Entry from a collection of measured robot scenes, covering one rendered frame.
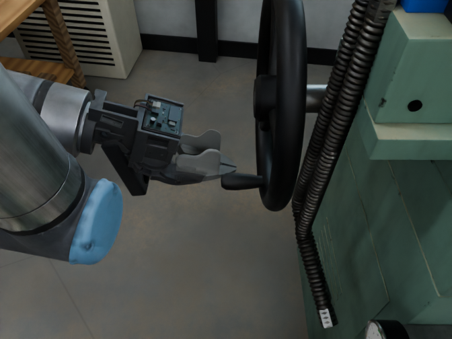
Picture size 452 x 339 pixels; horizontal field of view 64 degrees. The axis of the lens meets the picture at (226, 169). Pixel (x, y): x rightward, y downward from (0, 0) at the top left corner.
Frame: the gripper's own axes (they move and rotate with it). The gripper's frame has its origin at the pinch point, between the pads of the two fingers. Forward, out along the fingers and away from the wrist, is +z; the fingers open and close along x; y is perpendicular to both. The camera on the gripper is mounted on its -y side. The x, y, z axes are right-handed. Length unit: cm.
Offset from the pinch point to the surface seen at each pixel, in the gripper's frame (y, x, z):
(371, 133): 20.6, -9.2, 7.6
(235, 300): -65, 5, 26
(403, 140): 21.9, -10.7, 9.7
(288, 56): 23.5, -5.8, -2.6
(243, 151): -64, 68, 31
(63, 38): -59, 100, -49
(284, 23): 24.9, -2.8, -3.3
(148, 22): -66, 145, -19
